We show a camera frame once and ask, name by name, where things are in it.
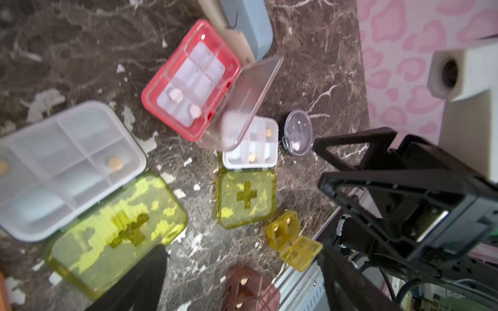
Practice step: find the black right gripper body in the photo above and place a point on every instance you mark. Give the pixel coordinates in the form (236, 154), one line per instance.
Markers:
(471, 222)

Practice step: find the green pillbox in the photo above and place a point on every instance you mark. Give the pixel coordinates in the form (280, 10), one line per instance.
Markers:
(78, 180)
(247, 185)

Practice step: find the pink red rectangular pillbox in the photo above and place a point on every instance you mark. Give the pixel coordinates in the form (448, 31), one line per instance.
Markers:
(204, 93)

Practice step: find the grey blue stapler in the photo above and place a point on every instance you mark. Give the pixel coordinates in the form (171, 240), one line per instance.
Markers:
(243, 24)

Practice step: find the small yellow pillbox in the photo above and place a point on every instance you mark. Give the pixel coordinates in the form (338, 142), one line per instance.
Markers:
(283, 235)

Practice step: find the small dark red pillbox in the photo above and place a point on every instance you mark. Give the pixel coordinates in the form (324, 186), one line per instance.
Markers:
(247, 289)

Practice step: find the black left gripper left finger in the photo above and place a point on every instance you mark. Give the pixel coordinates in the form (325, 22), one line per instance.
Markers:
(141, 287)

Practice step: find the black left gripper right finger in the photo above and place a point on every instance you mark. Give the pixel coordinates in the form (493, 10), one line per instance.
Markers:
(346, 287)

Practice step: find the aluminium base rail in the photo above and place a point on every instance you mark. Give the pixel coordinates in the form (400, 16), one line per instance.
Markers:
(301, 290)

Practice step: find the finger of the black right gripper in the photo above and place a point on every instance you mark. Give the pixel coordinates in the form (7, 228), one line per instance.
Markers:
(358, 145)
(412, 203)

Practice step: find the small orange pillbox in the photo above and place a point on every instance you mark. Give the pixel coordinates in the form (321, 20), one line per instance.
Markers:
(4, 298)

